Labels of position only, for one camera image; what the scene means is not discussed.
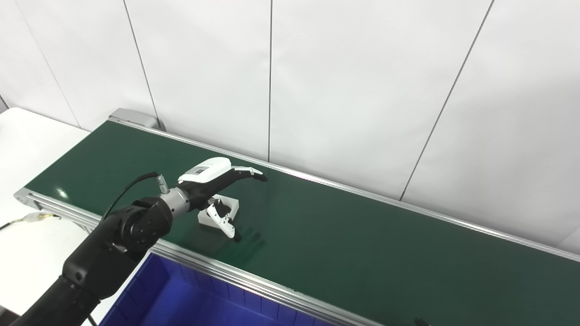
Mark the blue bin with white parts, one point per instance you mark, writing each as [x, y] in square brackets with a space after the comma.
[181, 303]

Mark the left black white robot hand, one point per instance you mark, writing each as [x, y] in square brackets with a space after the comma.
[204, 176]

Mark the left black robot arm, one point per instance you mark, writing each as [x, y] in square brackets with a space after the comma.
[104, 253]

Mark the green conveyor belt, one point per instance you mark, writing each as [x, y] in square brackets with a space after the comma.
[235, 276]
[362, 244]

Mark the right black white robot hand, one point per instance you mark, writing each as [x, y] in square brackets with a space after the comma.
[422, 322]

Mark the grey conveyor motor housing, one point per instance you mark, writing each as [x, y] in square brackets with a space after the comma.
[133, 118]

